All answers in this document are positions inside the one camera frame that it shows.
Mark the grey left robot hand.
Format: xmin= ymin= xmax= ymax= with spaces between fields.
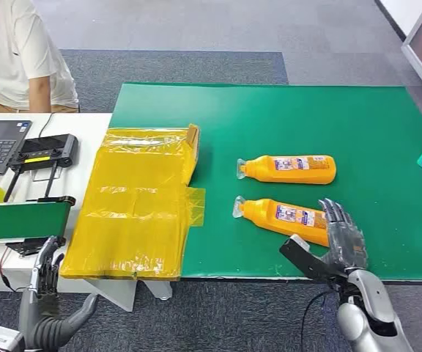
xmin=18 ymin=235 xmax=99 ymax=351

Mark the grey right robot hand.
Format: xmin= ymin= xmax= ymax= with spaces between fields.
xmin=317 ymin=197 xmax=369 ymax=274

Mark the orange bottle with clear cap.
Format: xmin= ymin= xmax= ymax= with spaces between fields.
xmin=232 ymin=195 xmax=331 ymax=248
xmin=236 ymin=154 xmax=337 ymax=186

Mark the green conveyor belt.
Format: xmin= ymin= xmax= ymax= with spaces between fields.
xmin=0 ymin=195 xmax=77 ymax=244

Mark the green table mat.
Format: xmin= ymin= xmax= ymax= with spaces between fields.
xmin=108 ymin=82 xmax=422 ymax=283

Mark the black remote controller with antennas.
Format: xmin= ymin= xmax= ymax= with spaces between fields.
xmin=3 ymin=133 xmax=79 ymax=204

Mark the yellow film wrapped box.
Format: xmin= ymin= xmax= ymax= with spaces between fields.
xmin=59 ymin=123 xmax=206 ymax=282

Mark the person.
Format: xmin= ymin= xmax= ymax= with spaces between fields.
xmin=0 ymin=0 xmax=80 ymax=114

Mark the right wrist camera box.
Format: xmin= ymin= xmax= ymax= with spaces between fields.
xmin=279 ymin=233 xmax=348 ymax=283

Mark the red cable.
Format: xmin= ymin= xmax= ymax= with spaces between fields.
xmin=0 ymin=245 xmax=16 ymax=293

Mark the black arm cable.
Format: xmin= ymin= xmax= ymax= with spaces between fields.
xmin=300 ymin=290 xmax=335 ymax=352

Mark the black thin cable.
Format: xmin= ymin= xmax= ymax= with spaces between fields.
xmin=37 ymin=112 xmax=55 ymax=140

